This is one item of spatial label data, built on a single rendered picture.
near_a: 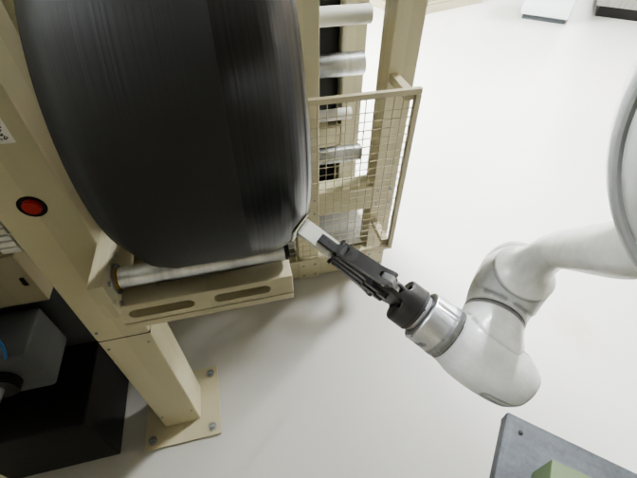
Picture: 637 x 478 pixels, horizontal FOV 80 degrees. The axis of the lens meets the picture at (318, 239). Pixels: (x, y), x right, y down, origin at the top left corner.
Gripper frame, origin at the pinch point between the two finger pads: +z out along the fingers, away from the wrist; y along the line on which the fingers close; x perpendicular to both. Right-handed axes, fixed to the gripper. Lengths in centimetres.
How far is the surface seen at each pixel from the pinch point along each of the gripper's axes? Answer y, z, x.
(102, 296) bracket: 13.1, 26.0, -29.4
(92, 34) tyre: -27.4, 28.6, -4.7
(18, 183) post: 3, 45, -22
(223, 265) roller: 16.3, 13.2, -11.6
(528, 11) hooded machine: 291, -17, 483
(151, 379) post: 66, 19, -48
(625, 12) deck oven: 279, -115, 555
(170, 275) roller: 16.5, 20.1, -19.4
